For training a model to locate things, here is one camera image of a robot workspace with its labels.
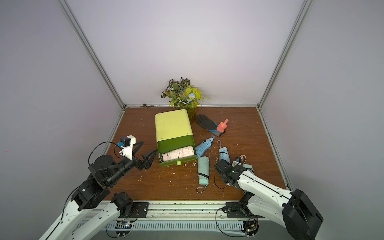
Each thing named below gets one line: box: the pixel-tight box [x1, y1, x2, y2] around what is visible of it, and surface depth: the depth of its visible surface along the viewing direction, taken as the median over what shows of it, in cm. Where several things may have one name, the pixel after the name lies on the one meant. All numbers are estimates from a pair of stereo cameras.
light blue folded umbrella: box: [195, 135, 216, 157], surface depth 94 cm
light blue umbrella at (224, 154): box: [219, 147, 231, 164], surface depth 91 cm
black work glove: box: [196, 114, 226, 137], surface depth 109 cm
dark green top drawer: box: [157, 134, 198, 167], surface depth 77 cm
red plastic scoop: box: [217, 119, 229, 133], surface depth 107 cm
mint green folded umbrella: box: [197, 156, 210, 185], surface depth 86 cm
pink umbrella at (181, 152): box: [159, 145, 195, 162], surface depth 76 cm
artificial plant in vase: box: [161, 77, 212, 124], surface depth 100 cm
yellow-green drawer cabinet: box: [154, 109, 198, 163], surface depth 81 cm
